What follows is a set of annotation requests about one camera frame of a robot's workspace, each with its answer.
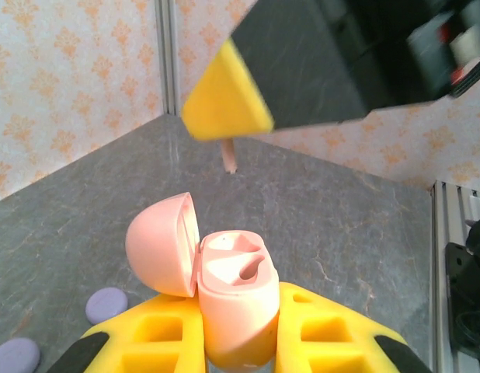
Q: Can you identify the pink earbud charging case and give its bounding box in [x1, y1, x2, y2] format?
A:
[124, 191, 280, 370]

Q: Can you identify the purple earbud charging case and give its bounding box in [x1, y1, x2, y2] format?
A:
[85, 288, 129, 326]
[0, 336, 42, 373]

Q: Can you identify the aluminium corner post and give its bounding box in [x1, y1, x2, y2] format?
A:
[154, 0, 179, 117]

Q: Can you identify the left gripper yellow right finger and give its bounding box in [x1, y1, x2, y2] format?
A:
[274, 281, 433, 373]

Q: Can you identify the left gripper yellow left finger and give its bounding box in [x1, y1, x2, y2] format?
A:
[45, 293, 207, 373]

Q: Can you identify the pink wireless earbud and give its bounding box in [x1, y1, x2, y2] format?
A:
[220, 138, 238, 175]

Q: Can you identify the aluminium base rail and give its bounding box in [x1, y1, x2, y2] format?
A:
[430, 179, 480, 373]

